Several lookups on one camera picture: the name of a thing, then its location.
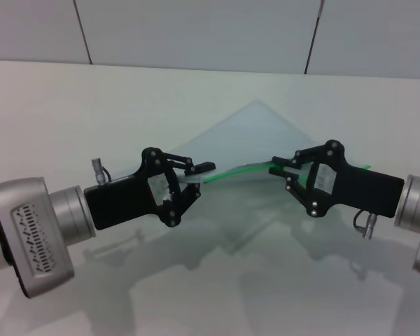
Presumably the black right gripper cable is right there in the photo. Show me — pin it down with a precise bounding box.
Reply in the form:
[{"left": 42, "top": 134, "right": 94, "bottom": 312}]
[{"left": 352, "top": 209, "right": 368, "bottom": 232}]

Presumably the clear green-zip document bag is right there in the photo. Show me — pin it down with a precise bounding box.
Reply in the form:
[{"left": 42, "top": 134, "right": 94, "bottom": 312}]
[{"left": 169, "top": 99, "right": 372, "bottom": 186}]

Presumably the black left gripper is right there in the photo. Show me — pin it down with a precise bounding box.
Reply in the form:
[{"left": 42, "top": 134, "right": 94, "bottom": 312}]
[{"left": 83, "top": 146, "right": 217, "bottom": 231}]

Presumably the silver right cable connector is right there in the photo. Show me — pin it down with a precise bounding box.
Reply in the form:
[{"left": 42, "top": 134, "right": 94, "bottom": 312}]
[{"left": 362, "top": 213, "right": 378, "bottom": 239}]

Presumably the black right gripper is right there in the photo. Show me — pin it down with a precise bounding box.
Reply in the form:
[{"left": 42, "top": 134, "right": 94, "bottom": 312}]
[{"left": 267, "top": 139, "right": 405, "bottom": 218}]

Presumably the silver cable connector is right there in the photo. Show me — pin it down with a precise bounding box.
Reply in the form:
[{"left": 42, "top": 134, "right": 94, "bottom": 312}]
[
  {"left": 92, "top": 158, "right": 108, "bottom": 185},
  {"left": 362, "top": 213, "right": 378, "bottom": 239}
]

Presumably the silver left cable connector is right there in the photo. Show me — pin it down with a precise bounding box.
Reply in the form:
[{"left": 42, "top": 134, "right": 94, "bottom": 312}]
[{"left": 92, "top": 158, "right": 108, "bottom": 185}]

